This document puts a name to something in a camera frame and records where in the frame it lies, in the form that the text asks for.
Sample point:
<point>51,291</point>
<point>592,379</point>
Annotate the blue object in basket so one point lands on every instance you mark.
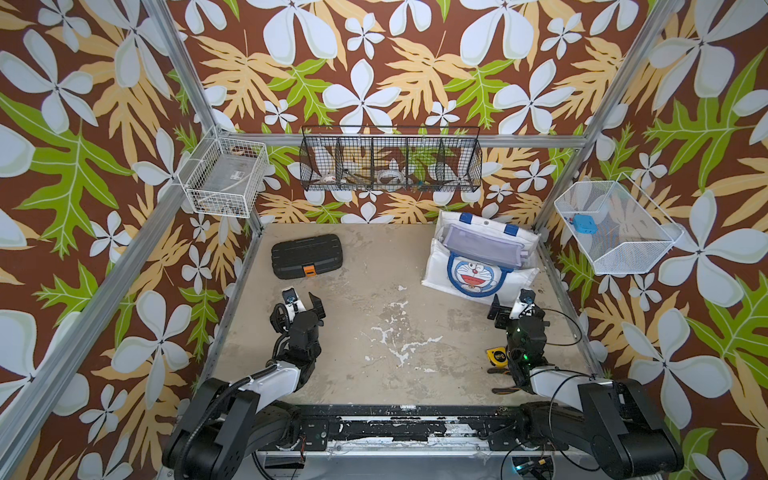
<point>584,224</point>

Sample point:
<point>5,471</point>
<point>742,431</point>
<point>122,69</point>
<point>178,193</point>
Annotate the black plastic tool case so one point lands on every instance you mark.
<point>307,257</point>

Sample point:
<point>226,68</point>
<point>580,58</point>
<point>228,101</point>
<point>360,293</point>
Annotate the black wire basket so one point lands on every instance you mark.
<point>390,158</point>

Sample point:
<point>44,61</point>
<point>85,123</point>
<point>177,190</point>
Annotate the white wire basket right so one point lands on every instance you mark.
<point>634,232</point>

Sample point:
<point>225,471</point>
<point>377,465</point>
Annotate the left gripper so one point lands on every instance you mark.
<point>279,323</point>

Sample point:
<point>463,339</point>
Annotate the purple mesh pouch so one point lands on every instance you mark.
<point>462,241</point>

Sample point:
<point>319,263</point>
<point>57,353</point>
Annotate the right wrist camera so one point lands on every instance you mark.
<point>524,305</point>

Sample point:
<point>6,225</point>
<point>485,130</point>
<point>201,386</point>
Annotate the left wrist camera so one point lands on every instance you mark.
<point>292,303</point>

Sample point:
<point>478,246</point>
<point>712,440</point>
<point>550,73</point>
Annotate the white Doraemon canvas bag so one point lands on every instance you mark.
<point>475,280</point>

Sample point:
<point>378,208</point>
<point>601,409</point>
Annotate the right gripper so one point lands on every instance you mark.
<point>495,307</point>

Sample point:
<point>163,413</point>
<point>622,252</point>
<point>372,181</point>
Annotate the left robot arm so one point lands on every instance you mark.
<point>226,422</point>

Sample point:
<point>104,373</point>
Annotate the white wire basket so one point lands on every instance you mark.
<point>634,232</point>
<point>223,174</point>

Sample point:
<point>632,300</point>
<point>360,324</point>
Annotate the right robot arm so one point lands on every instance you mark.
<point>613,421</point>

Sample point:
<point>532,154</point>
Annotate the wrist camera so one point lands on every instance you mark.
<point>292,303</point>
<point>524,305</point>

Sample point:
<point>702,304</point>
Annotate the orange black pliers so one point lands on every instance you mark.
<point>502,390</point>

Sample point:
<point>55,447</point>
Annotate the yellow tape measure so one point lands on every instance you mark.
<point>497,357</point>

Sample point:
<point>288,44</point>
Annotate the white wire basket left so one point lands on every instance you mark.
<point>223,174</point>

